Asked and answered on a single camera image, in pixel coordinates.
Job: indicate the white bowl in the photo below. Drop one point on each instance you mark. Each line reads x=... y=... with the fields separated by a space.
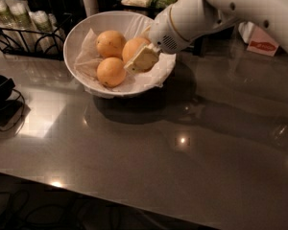
x=96 y=21

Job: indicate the black wire cup rack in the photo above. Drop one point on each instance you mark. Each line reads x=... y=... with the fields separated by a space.
x=35 y=43

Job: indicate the black wire trivet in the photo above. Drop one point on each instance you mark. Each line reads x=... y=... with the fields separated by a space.
x=12 y=111

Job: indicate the orange at bowl back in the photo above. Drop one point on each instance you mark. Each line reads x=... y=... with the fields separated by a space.
x=110 y=44

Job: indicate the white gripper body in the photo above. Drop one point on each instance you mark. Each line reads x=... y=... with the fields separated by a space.
x=165 y=33

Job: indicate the leftmost stacked cups sleeve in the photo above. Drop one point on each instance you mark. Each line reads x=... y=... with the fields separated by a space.
x=6 y=18

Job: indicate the white paper bowl liner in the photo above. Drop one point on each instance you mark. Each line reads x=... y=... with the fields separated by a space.
x=86 y=58

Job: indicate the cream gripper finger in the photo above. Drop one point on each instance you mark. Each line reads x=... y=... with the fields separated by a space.
x=143 y=60
x=145 y=33

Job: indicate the white paper cup stack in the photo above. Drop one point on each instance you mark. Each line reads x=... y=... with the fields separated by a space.
x=89 y=0

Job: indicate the orange at bowl front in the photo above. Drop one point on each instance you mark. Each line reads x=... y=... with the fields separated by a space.
x=111 y=72

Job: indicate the stacked cups sleeve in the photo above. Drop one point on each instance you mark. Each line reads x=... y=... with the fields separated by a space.
x=6 y=18
x=42 y=21
x=21 y=16

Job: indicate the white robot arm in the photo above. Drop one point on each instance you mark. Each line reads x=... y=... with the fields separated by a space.
x=270 y=15

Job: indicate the orange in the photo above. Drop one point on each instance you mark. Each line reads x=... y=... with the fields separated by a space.
x=111 y=72
x=110 y=44
x=132 y=46

